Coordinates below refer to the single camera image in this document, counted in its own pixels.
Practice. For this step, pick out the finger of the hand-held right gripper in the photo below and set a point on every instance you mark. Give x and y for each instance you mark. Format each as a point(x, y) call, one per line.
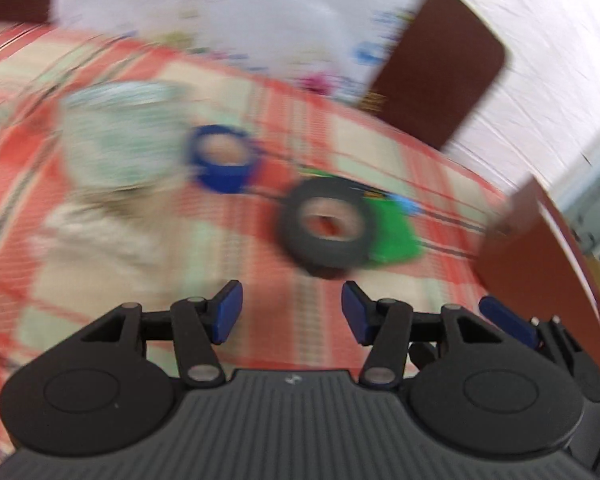
point(424, 357)
point(507, 321)

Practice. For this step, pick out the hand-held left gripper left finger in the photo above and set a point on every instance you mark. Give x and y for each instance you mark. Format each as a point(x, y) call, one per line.
point(227, 310)

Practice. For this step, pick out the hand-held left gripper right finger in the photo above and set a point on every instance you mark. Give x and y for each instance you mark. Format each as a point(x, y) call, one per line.
point(357, 310)

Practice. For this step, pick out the brown box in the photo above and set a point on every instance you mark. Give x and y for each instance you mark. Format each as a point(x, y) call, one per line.
point(535, 260)

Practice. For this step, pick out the black tape roll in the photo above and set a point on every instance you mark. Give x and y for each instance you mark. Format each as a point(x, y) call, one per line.
point(330, 227)

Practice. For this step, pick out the blue tape roll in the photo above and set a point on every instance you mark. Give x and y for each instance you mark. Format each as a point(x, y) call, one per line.
point(222, 160)

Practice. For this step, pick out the green packet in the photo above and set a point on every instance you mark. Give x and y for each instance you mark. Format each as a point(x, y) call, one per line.
point(394, 237)

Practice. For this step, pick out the cream cloth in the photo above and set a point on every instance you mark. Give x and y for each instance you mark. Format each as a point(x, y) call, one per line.
point(110, 235)

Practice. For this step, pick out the blue grey cabinet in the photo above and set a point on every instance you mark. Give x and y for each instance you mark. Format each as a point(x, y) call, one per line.
point(597, 200)

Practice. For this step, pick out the red plaid blanket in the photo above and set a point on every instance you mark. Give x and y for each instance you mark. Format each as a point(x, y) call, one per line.
point(260, 105)

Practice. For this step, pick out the brown wooden headboard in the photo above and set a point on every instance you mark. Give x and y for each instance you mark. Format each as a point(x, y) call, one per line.
point(440, 60)

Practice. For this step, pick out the floral white plastic sheet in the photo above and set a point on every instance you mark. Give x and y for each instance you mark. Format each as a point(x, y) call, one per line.
point(220, 10)

